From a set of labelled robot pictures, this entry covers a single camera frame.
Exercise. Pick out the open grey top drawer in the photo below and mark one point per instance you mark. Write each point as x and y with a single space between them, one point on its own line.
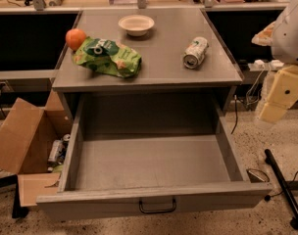
155 147

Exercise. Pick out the orange fruit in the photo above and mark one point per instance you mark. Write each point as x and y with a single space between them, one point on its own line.
74 38

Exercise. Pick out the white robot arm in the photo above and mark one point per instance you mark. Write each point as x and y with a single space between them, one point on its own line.
282 37

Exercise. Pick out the green rice chip bag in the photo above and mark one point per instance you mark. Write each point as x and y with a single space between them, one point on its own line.
108 57

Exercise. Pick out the black drawer handle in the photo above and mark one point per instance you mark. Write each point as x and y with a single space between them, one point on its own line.
150 207

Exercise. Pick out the brown cardboard box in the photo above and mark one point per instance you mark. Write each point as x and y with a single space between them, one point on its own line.
26 139

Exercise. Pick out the white power strip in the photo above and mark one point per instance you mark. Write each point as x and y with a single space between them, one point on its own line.
272 65

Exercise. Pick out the black stand leg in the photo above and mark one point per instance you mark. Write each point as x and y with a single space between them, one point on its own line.
287 187

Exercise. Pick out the white paper bowl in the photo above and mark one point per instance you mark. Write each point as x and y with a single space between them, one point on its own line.
136 25

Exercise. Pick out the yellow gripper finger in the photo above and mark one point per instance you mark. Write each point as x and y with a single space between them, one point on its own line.
282 95

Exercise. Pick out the bottle in cardboard box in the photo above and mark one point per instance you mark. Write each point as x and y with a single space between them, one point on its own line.
59 149

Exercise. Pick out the crushed white soda can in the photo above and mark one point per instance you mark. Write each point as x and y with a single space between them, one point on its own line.
195 53

